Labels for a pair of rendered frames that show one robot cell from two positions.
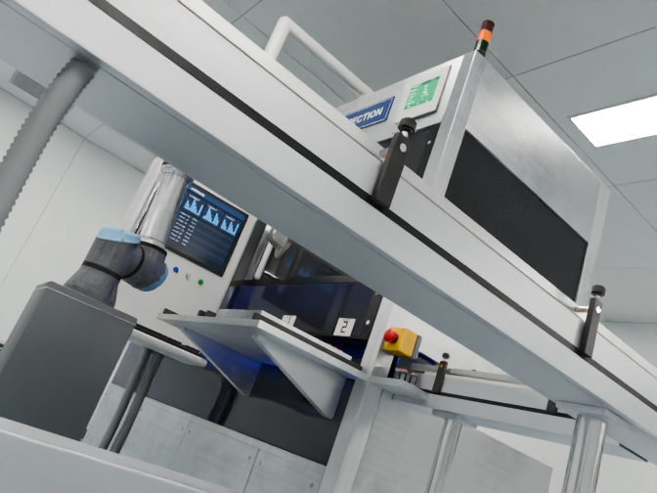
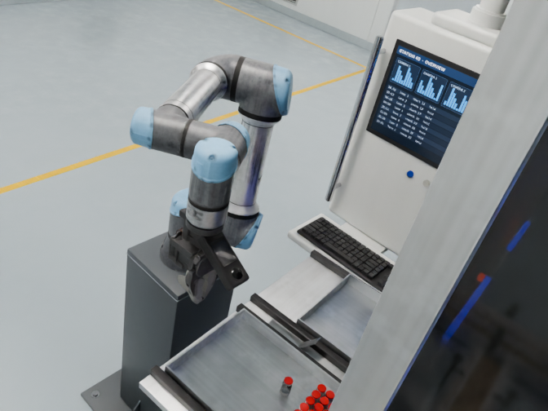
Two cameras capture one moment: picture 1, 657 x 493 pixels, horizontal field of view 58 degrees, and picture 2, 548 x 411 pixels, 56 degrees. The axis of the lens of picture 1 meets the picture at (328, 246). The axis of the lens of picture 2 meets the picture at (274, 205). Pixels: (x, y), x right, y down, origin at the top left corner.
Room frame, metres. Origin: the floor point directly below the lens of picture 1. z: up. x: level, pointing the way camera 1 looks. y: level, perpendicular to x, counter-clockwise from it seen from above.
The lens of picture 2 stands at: (1.39, -0.58, 1.88)
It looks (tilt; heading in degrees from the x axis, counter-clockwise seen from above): 35 degrees down; 63
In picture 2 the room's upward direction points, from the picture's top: 14 degrees clockwise
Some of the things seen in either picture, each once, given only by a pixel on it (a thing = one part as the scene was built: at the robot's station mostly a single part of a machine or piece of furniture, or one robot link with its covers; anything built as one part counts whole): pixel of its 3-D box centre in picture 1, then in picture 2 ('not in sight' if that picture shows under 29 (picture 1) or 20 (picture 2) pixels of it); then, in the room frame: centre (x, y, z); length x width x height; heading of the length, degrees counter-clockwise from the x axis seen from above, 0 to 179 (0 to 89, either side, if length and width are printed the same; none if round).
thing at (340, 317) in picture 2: not in sight; (376, 335); (2.12, 0.12, 0.90); 0.34 x 0.26 x 0.04; 123
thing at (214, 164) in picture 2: not in sight; (213, 173); (1.62, 0.14, 1.39); 0.09 x 0.08 x 0.11; 61
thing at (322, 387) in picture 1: (293, 378); not in sight; (1.72, -0.04, 0.79); 0.34 x 0.03 x 0.13; 123
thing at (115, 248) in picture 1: (114, 249); (192, 214); (1.72, 0.59, 0.96); 0.13 x 0.12 x 0.14; 151
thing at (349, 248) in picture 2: (150, 334); (354, 254); (2.27, 0.51, 0.82); 0.40 x 0.14 x 0.02; 119
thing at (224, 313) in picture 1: (283, 337); (259, 385); (1.77, 0.03, 0.90); 0.34 x 0.26 x 0.04; 122
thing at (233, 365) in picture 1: (215, 362); not in sight; (2.14, 0.23, 0.79); 0.34 x 0.03 x 0.13; 123
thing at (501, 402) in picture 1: (505, 396); not in sight; (1.52, -0.57, 0.92); 0.69 x 0.15 x 0.16; 33
